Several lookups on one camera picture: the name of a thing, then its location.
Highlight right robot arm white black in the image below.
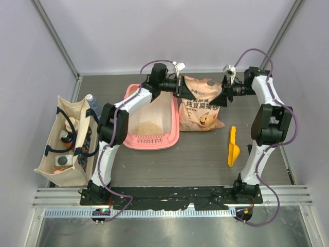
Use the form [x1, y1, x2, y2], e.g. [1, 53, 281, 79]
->
[210, 65, 293, 203]

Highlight tan litter pile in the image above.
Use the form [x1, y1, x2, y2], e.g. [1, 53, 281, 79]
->
[133, 121, 163, 135]

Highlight pink litter box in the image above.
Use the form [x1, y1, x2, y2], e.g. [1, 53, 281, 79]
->
[123, 92, 179, 150]

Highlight aluminium rail frame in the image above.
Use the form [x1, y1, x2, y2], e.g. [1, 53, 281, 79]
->
[32, 185, 313, 219]

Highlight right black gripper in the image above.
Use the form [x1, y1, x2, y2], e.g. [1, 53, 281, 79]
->
[209, 75, 255, 107]

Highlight dark bottle white pump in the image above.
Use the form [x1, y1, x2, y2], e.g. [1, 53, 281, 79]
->
[59, 130, 74, 145]

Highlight yellow plastic scoop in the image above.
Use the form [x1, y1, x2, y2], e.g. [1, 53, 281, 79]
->
[228, 126, 240, 167]

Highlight beige canvas tote bag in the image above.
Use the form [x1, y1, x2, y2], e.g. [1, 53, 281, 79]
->
[34, 97, 99, 187]

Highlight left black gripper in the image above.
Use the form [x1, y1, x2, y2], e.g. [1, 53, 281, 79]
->
[159, 75, 195, 99]

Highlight white bottle grey cap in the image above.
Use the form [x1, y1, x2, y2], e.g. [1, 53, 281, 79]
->
[54, 154, 73, 167]

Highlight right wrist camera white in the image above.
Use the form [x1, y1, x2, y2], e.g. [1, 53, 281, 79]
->
[223, 65, 236, 84]

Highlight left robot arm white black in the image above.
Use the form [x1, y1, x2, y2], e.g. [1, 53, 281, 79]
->
[81, 60, 195, 205]

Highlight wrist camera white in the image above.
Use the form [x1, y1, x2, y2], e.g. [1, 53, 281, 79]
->
[223, 65, 236, 84]
[172, 61, 186, 77]

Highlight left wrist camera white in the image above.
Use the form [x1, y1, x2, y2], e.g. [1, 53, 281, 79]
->
[172, 61, 186, 77]

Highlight beige wooden item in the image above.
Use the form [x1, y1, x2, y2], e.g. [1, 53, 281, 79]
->
[65, 117, 80, 133]

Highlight pink cat litter bag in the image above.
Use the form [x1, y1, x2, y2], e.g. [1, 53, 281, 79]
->
[179, 76, 225, 132]

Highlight clear plastic water bottle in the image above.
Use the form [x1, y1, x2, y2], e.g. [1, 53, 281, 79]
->
[85, 94, 102, 119]

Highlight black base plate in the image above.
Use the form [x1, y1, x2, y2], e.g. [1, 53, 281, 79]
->
[78, 185, 263, 211]

